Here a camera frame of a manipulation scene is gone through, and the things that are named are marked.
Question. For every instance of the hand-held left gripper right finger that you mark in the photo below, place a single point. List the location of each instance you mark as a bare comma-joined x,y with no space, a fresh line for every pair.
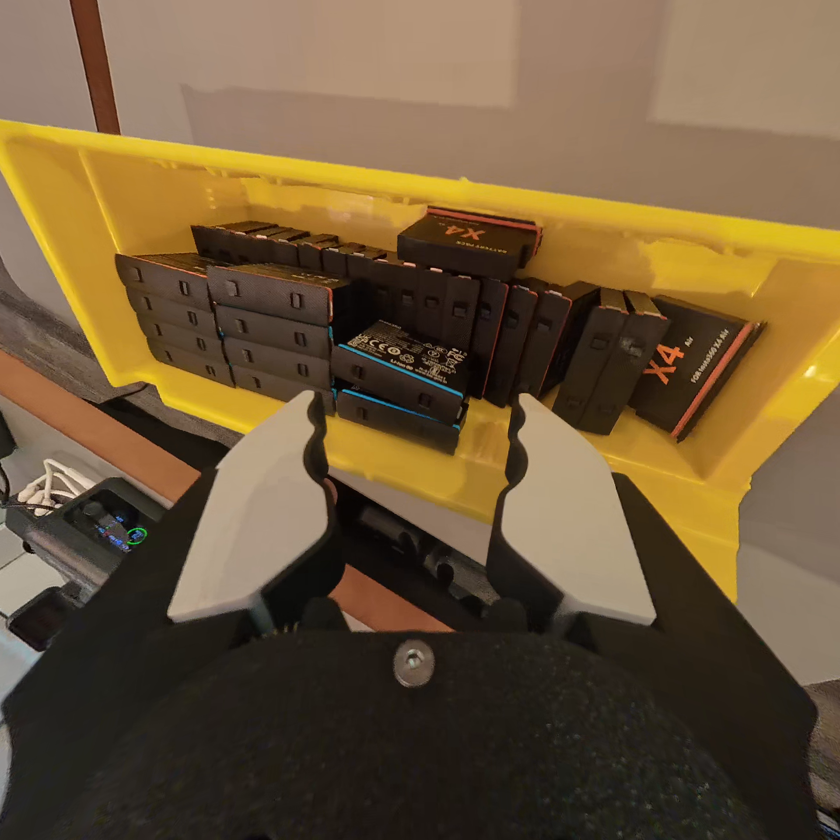
571,531

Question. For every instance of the yellow plastic bin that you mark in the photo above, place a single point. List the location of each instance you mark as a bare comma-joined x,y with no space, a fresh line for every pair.
197,190

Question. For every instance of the wood-edged side table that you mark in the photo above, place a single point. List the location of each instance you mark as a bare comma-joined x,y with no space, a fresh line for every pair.
98,433

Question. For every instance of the blue-edged black battery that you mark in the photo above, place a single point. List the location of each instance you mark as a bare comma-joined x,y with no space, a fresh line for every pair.
394,423

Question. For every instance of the pile of black batteries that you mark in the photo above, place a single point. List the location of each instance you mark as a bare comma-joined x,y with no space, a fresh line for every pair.
262,328

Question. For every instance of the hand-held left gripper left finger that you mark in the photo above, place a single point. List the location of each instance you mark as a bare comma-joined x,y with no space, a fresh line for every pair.
256,525

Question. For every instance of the black chair base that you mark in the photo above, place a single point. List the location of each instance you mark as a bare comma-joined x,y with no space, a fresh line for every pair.
394,531

